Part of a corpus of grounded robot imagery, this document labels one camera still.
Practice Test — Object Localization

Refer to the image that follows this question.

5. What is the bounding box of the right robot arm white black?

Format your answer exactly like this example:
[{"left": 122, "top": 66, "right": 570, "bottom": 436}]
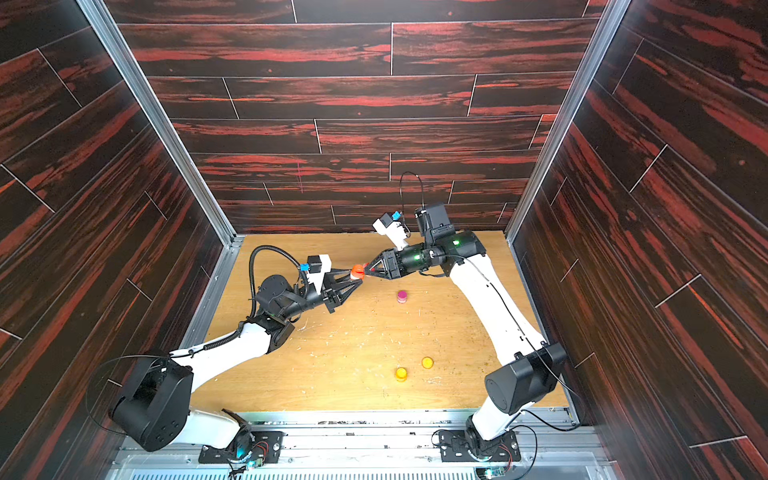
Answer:
[{"left": 365, "top": 231, "right": 567, "bottom": 460}]

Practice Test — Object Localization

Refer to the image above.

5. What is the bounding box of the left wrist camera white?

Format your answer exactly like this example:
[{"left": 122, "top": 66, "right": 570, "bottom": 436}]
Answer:
[{"left": 300, "top": 254, "right": 332, "bottom": 295}]

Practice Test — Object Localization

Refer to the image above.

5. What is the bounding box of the aluminium front rail frame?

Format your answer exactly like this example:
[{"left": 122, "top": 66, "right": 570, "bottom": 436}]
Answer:
[{"left": 107, "top": 407, "right": 620, "bottom": 479}]

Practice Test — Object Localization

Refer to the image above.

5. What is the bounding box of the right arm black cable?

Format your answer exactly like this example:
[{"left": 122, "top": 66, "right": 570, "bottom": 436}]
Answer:
[{"left": 398, "top": 170, "right": 586, "bottom": 478}]

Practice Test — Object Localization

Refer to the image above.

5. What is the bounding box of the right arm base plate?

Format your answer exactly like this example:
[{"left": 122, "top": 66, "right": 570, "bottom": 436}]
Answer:
[{"left": 431, "top": 429, "right": 521, "bottom": 463}]

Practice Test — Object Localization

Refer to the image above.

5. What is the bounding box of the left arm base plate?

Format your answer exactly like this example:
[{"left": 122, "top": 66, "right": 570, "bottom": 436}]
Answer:
[{"left": 198, "top": 430, "right": 284, "bottom": 467}]

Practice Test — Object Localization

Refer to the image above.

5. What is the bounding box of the red-orange paint jar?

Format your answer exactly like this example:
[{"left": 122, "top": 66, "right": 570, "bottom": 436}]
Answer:
[{"left": 349, "top": 268, "right": 365, "bottom": 280}]

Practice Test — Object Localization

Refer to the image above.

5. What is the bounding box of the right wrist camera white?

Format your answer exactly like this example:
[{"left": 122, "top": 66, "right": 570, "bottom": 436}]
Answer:
[{"left": 373, "top": 211, "right": 410, "bottom": 251}]

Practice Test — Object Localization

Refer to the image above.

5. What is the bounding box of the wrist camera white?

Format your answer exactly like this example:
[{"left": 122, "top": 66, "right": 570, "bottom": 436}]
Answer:
[
  {"left": 300, "top": 254, "right": 332, "bottom": 295},
  {"left": 373, "top": 211, "right": 410, "bottom": 251}
]

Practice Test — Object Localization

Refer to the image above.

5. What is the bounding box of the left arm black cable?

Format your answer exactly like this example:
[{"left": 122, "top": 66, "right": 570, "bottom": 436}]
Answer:
[{"left": 247, "top": 245, "right": 304, "bottom": 319}]

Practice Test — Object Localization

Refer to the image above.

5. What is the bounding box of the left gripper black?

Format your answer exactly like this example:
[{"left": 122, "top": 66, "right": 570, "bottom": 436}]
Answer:
[{"left": 277, "top": 271, "right": 358, "bottom": 324}]

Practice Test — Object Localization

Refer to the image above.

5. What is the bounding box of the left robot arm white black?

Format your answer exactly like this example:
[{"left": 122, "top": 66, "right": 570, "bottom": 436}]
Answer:
[{"left": 109, "top": 266, "right": 364, "bottom": 455}]

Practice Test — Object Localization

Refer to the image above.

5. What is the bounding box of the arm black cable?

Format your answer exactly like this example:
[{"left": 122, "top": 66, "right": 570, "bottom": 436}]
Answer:
[
  {"left": 398, "top": 170, "right": 586, "bottom": 478},
  {"left": 247, "top": 245, "right": 304, "bottom": 319}
]

